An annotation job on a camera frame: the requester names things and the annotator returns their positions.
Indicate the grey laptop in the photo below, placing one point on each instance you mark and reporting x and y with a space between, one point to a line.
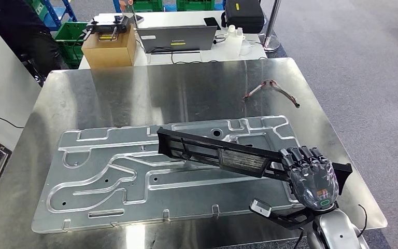
176 37

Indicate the white plastic bottle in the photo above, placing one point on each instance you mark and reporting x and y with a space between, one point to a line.
241 39
230 44

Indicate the black plastic plate frame part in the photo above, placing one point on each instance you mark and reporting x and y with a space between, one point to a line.
192 144

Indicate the large stamped metal panel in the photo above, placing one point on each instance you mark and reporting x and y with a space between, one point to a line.
116 192

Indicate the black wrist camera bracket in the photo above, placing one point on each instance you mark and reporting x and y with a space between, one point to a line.
288 220

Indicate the person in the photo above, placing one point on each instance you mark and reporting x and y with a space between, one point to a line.
17 31

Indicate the chrome stanchion with round base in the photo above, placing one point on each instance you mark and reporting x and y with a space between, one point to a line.
273 20

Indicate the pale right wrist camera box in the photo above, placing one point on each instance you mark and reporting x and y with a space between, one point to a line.
260 207

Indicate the black office chair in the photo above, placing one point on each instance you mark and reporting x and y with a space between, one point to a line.
37 72

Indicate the black handheld controller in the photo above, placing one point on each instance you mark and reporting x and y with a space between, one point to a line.
108 27

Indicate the blue background rack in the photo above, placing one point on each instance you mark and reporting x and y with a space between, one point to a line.
49 17

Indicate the steel workbench table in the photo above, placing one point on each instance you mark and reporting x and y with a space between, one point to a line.
133 92

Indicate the white board panel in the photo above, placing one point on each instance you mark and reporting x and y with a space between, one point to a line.
3 86

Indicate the black carrying case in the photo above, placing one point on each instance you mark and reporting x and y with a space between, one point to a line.
245 15

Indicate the cardboard box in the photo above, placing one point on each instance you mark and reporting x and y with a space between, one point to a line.
109 55

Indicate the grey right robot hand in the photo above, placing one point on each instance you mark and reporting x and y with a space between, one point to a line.
314 182

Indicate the black phone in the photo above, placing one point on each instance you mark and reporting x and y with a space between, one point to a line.
212 22

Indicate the clear plastic cup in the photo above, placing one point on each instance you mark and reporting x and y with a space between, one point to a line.
247 48

